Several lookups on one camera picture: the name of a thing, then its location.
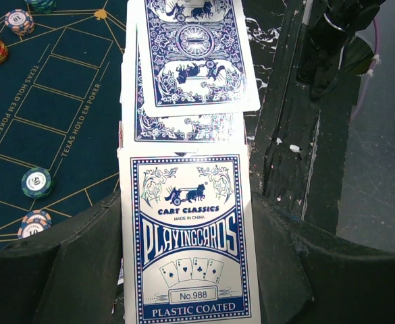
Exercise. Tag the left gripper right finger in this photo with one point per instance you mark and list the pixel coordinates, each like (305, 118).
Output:
(307, 275)

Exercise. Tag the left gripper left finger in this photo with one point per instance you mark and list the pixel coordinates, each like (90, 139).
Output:
(67, 273)

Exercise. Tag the blue chip stack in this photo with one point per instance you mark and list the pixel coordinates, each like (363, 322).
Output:
(20, 22)
(34, 222)

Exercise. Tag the green chip stack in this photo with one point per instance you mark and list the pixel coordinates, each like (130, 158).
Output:
(42, 6)
(37, 183)

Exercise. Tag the playing card deck box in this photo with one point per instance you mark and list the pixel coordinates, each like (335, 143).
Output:
(188, 239)

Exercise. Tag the blue backed playing cards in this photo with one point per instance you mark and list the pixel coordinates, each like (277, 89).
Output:
(187, 73)

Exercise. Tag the blue chip stack top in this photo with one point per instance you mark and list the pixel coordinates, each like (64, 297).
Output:
(20, 22)

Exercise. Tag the green chip stack top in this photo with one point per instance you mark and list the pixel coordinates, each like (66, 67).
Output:
(42, 6)

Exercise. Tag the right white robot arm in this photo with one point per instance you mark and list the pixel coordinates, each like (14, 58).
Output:
(329, 36)

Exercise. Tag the round blue poker mat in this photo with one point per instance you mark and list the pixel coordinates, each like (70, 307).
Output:
(60, 108)

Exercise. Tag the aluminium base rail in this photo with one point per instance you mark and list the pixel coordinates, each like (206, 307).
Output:
(329, 162)

